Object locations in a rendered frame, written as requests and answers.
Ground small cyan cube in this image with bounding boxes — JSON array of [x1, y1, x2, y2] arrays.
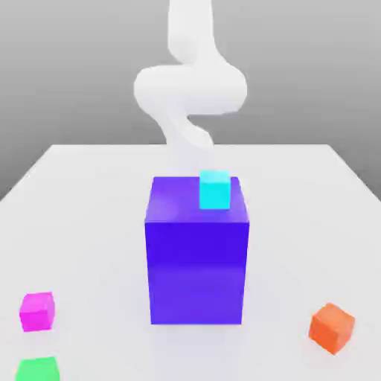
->
[[199, 170, 231, 211]]

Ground small green cube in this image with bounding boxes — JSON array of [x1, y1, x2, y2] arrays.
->
[[15, 356, 60, 381]]

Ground large purple box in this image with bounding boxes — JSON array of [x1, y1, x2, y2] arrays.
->
[[144, 176, 250, 326]]

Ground small orange cube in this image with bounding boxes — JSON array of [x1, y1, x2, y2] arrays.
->
[[308, 302, 356, 356]]

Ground small magenta cube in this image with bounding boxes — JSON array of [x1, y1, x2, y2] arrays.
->
[[19, 291, 56, 333]]

